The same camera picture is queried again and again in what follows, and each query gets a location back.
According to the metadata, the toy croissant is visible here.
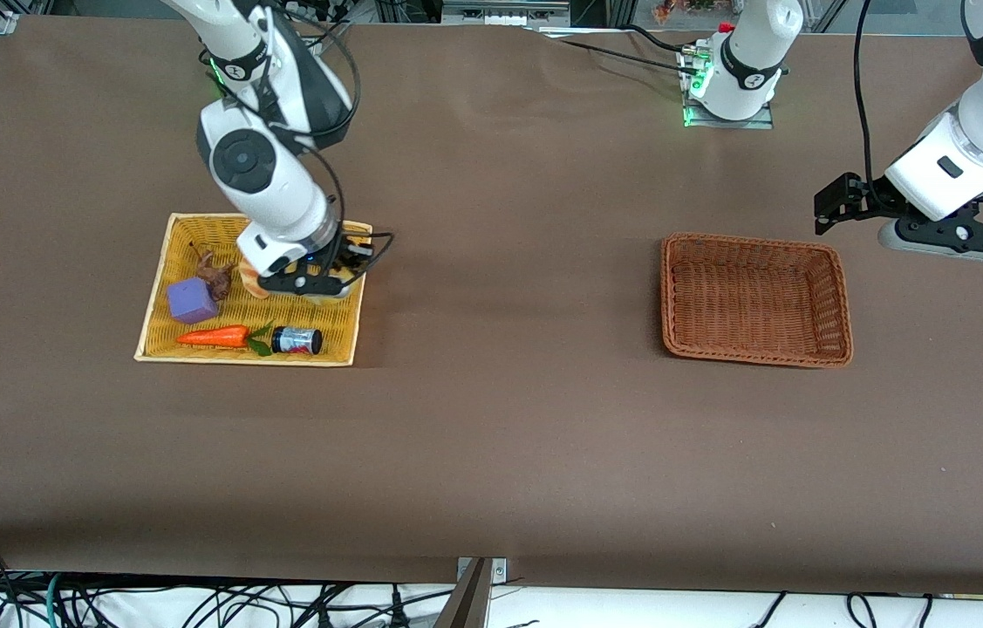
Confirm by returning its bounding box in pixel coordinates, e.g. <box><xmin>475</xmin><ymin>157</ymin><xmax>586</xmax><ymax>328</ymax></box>
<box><xmin>238</xmin><ymin>260</ymin><xmax>272</xmax><ymax>300</ymax></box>

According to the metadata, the small printed can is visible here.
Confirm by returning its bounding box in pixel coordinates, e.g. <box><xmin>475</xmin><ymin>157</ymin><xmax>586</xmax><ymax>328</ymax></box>
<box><xmin>271</xmin><ymin>326</ymin><xmax>324</xmax><ymax>356</ymax></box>

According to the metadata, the yellow woven basket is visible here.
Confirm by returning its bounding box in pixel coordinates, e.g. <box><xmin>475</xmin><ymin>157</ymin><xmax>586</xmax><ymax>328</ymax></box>
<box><xmin>134</xmin><ymin>213</ymin><xmax>372</xmax><ymax>367</ymax></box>

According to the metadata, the brown toy lion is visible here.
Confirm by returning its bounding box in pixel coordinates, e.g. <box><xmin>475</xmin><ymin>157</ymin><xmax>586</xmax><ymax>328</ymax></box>
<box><xmin>188</xmin><ymin>242</ymin><xmax>238</xmax><ymax>302</ymax></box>

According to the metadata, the orange toy carrot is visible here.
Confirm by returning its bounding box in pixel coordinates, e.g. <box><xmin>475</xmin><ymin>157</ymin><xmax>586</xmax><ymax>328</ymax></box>
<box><xmin>175</xmin><ymin>321</ymin><xmax>276</xmax><ymax>357</ymax></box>

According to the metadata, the purple cube block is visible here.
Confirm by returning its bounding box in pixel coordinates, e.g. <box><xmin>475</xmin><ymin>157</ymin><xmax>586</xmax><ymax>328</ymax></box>
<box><xmin>166</xmin><ymin>277</ymin><xmax>221</xmax><ymax>325</ymax></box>

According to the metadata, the brown woven basket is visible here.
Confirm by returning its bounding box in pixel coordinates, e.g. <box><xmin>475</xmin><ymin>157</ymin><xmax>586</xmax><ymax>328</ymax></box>
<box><xmin>659</xmin><ymin>231</ymin><xmax>855</xmax><ymax>369</ymax></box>

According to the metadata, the grey metal equipment box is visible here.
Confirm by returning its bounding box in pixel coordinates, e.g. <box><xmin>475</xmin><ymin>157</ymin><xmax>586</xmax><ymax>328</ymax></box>
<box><xmin>441</xmin><ymin>0</ymin><xmax>570</xmax><ymax>27</ymax></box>

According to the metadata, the diagonal metal strut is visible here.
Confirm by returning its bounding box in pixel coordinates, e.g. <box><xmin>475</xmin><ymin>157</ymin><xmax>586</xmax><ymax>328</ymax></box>
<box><xmin>434</xmin><ymin>558</ymin><xmax>494</xmax><ymax>628</ymax></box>

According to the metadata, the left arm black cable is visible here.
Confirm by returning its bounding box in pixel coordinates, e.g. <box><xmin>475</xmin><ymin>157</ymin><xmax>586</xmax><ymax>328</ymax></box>
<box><xmin>854</xmin><ymin>0</ymin><xmax>886</xmax><ymax>188</ymax></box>

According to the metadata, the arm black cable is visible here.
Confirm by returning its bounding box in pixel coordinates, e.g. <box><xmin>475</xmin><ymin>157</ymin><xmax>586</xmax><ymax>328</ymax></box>
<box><xmin>854</xmin><ymin>0</ymin><xmax>886</xmax><ymax>188</ymax></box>
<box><xmin>264</xmin><ymin>0</ymin><xmax>396</xmax><ymax>282</ymax></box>

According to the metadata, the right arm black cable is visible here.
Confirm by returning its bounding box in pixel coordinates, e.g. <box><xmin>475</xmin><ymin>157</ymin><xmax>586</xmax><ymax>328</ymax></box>
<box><xmin>264</xmin><ymin>0</ymin><xmax>396</xmax><ymax>282</ymax></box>

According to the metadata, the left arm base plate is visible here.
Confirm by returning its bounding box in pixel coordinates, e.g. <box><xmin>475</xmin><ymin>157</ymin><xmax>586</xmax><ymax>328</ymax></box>
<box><xmin>679</xmin><ymin>42</ymin><xmax>776</xmax><ymax>130</ymax></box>

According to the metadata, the metal table edge bracket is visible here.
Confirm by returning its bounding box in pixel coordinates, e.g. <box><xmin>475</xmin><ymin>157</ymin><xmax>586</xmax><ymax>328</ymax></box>
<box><xmin>456</xmin><ymin>556</ymin><xmax>508</xmax><ymax>584</ymax></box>

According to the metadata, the short black table cable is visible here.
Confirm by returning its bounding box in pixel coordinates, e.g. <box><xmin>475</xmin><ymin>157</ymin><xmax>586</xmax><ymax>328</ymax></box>
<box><xmin>622</xmin><ymin>24</ymin><xmax>694</xmax><ymax>51</ymax></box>

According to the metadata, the long black table cable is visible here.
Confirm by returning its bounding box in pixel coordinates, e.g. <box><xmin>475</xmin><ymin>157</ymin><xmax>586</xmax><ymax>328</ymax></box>
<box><xmin>554</xmin><ymin>37</ymin><xmax>693</xmax><ymax>72</ymax></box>

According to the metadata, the teal cable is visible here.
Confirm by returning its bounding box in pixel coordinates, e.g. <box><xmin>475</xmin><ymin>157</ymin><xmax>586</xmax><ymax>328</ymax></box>
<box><xmin>44</xmin><ymin>571</ymin><xmax>66</xmax><ymax>628</ymax></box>

